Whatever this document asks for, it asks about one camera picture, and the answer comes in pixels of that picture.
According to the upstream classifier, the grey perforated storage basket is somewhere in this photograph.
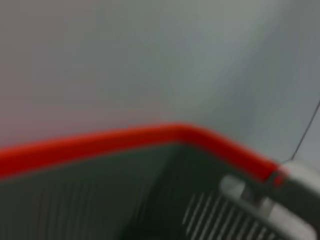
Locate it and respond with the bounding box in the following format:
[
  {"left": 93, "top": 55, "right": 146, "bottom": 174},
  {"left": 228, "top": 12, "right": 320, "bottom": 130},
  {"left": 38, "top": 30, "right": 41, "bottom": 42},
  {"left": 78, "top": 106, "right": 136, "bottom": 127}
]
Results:
[{"left": 0, "top": 142, "right": 320, "bottom": 240}]

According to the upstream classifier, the orange basket carry handle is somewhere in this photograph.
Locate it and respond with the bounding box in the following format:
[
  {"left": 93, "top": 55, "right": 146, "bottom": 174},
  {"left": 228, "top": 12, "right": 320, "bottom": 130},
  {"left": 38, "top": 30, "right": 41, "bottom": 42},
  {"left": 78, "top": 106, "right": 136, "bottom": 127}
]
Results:
[{"left": 0, "top": 122, "right": 288, "bottom": 185}]

